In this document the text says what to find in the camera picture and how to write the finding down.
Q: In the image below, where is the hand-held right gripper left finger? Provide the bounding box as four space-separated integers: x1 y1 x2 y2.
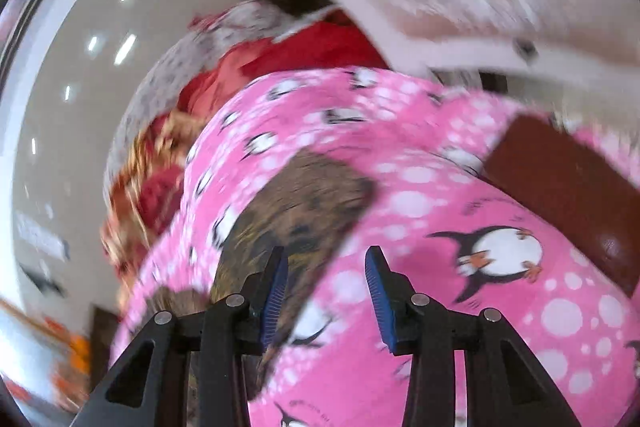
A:
67 246 290 427

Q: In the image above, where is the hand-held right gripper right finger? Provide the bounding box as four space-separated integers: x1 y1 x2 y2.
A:
364 246 583 427

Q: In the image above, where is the brown furry garment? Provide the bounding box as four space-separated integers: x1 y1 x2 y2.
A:
145 149 378 427

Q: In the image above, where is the pink penguin print blanket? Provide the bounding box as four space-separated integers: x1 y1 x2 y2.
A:
107 67 640 427

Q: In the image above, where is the dark wooden furniture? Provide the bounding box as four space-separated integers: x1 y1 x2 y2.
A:
90 304 122 360

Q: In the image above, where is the brown wooden bed board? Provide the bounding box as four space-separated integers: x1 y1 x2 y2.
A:
482 114 640 300

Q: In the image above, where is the red pillow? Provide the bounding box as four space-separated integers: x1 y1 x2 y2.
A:
177 9 391 118

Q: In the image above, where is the grey floral pillow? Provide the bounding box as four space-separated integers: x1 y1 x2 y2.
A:
102 0 286 208

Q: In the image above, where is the white wall poster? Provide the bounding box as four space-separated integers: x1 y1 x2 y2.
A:
15 212 71 260

